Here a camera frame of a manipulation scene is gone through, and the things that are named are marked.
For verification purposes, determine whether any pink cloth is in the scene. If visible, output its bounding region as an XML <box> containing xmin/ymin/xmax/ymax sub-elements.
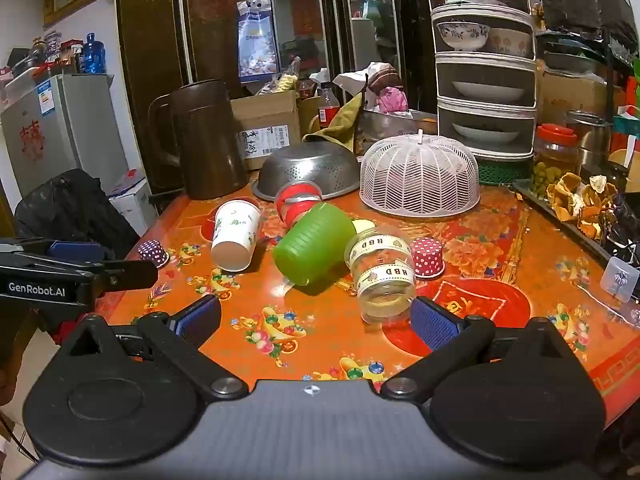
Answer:
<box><xmin>377</xmin><ymin>86</ymin><xmax>409</xmax><ymax>114</ymax></box>

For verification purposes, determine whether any red cap drink bottle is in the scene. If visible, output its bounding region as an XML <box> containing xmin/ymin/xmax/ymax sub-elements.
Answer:
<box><xmin>317</xmin><ymin>82</ymin><xmax>341</xmax><ymax>129</ymax></box>

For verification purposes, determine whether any brown plastic pitcher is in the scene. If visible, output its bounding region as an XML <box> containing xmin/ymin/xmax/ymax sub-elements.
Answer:
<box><xmin>147</xmin><ymin>79</ymin><xmax>249</xmax><ymax>201</ymax></box>

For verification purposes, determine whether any red patterned bowl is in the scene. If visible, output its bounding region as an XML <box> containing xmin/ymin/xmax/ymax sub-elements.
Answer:
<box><xmin>487</xmin><ymin>27</ymin><xmax>534</xmax><ymax>59</ymax></box>

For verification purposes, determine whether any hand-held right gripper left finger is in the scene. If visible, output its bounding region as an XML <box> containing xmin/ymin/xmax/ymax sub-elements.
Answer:
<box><xmin>62</xmin><ymin>294</ymin><xmax>249</xmax><ymax>402</ymax></box>

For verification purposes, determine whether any metal colander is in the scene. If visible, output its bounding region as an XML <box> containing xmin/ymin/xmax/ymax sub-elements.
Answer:
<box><xmin>251</xmin><ymin>140</ymin><xmax>362</xmax><ymax>204</ymax></box>

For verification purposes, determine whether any clear adhesive hook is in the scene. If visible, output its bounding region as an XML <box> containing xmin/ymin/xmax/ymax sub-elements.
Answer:
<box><xmin>599</xmin><ymin>255</ymin><xmax>640</xmax><ymax>304</ymax></box>

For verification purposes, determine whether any green plastic cup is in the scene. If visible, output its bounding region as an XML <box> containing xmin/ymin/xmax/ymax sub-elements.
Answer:
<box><xmin>272</xmin><ymin>202</ymin><xmax>359</xmax><ymax>287</ymax></box>

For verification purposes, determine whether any white plate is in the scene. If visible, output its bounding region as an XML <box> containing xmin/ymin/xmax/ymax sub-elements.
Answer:
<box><xmin>451</xmin><ymin>122</ymin><xmax>521</xmax><ymax>144</ymax></box>
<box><xmin>451</xmin><ymin>80</ymin><xmax>526</xmax><ymax>102</ymax></box>

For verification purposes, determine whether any snack bag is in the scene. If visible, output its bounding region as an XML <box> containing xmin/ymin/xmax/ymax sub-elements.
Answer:
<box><xmin>257</xmin><ymin>57</ymin><xmax>302</xmax><ymax>97</ymax></box>

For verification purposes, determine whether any brown knit hat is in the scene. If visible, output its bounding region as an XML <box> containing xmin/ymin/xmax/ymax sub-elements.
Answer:
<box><xmin>366</xmin><ymin>61</ymin><xmax>402</xmax><ymax>92</ymax></box>

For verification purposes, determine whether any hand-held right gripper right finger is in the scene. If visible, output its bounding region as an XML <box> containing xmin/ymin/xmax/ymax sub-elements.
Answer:
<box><xmin>380</xmin><ymin>296</ymin><xmax>572</xmax><ymax>404</ymax></box>

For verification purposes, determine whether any white plastic food cover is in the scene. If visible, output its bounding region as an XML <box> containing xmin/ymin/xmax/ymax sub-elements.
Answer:
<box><xmin>359</xmin><ymin>129</ymin><xmax>481</xmax><ymax>219</ymax></box>

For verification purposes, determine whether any white carton box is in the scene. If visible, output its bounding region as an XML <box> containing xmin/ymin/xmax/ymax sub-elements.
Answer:
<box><xmin>108</xmin><ymin>177</ymin><xmax>159</xmax><ymax>237</ymax></box>

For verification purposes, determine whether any black bag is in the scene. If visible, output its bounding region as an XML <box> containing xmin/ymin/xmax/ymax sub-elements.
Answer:
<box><xmin>14</xmin><ymin>168</ymin><xmax>141</xmax><ymax>257</ymax></box>

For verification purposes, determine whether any plain cardboard box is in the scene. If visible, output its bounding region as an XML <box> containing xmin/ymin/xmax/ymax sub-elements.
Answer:
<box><xmin>537</xmin><ymin>71</ymin><xmax>627</xmax><ymax>127</ymax></box>

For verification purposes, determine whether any green plastic basket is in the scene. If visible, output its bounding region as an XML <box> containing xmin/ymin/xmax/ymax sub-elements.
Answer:
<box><xmin>477</xmin><ymin>157</ymin><xmax>534</xmax><ymax>187</ymax></box>

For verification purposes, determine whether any purple polka dot paper cup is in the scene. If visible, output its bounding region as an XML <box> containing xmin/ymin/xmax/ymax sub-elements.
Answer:
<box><xmin>137</xmin><ymin>239</ymin><xmax>171</xmax><ymax>269</ymax></box>

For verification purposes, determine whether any metal pot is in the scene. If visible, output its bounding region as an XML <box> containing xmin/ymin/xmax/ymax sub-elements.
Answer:
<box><xmin>564</xmin><ymin>109</ymin><xmax>615</xmax><ymax>167</ymax></box>

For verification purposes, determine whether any clear glass jar with ribbon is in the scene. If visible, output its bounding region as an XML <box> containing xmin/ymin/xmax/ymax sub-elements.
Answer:
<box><xmin>347</xmin><ymin>226</ymin><xmax>419</xmax><ymax>324</ymax></box>

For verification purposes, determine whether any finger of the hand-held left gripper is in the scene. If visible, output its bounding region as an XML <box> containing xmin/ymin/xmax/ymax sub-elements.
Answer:
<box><xmin>92</xmin><ymin>258</ymin><xmax>159</xmax><ymax>295</ymax></box>
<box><xmin>47</xmin><ymin>240</ymin><xmax>107</xmax><ymax>263</ymax></box>

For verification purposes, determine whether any olive green cloth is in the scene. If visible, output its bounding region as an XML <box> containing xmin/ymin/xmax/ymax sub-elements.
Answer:
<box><xmin>302</xmin><ymin>92</ymin><xmax>369</xmax><ymax>157</ymax></box>

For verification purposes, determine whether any grey refrigerator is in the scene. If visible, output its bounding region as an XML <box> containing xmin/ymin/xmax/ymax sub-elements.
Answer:
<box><xmin>0</xmin><ymin>73</ymin><xmax>129</xmax><ymax>197</ymax></box>

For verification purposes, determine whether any blue floral bowl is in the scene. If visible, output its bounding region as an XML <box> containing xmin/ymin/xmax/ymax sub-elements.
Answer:
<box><xmin>436</xmin><ymin>20</ymin><xmax>491</xmax><ymax>52</ymax></box>

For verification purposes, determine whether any tiered dish cover rack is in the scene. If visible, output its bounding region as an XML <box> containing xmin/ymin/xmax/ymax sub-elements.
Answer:
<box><xmin>424</xmin><ymin>0</ymin><xmax>539</xmax><ymax>162</ymax></box>

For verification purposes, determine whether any glass jar with red lid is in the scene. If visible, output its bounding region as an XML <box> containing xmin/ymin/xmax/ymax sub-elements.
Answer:
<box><xmin>529</xmin><ymin>123</ymin><xmax>579</xmax><ymax>199</ymax></box>

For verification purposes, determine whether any blue water bottle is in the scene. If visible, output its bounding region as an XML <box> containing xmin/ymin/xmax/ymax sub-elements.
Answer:
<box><xmin>80</xmin><ymin>33</ymin><xmax>106</xmax><ymax>75</ymax></box>

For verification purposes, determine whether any red and white plastic cup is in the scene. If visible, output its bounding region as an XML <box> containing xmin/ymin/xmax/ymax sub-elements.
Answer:
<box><xmin>275</xmin><ymin>180</ymin><xmax>324</xmax><ymax>227</ymax></box>

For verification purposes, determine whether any metal basin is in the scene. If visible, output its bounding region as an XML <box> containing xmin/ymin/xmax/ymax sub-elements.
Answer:
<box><xmin>359</xmin><ymin>108</ymin><xmax>439</xmax><ymax>152</ymax></box>

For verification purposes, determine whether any cardboard box with label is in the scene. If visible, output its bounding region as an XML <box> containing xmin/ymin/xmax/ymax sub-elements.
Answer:
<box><xmin>229</xmin><ymin>90</ymin><xmax>302</xmax><ymax>172</ymax></box>

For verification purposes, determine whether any blue and white plastic bag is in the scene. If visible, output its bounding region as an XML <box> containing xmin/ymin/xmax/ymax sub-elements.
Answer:
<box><xmin>236</xmin><ymin>0</ymin><xmax>281</xmax><ymax>84</ymax></box>

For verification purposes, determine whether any tray of dried peels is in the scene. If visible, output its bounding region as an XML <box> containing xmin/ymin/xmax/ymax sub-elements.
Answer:
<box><xmin>510</xmin><ymin>172</ymin><xmax>640</xmax><ymax>263</ymax></box>

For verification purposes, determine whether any red polka dot paper cup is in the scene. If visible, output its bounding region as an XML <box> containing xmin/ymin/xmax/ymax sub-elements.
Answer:
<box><xmin>410</xmin><ymin>237</ymin><xmax>446</xmax><ymax>278</ymax></box>

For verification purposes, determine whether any white floral paper cup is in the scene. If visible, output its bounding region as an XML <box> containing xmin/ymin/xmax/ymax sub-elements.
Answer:
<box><xmin>210</xmin><ymin>199</ymin><xmax>264</xmax><ymax>273</ymax></box>

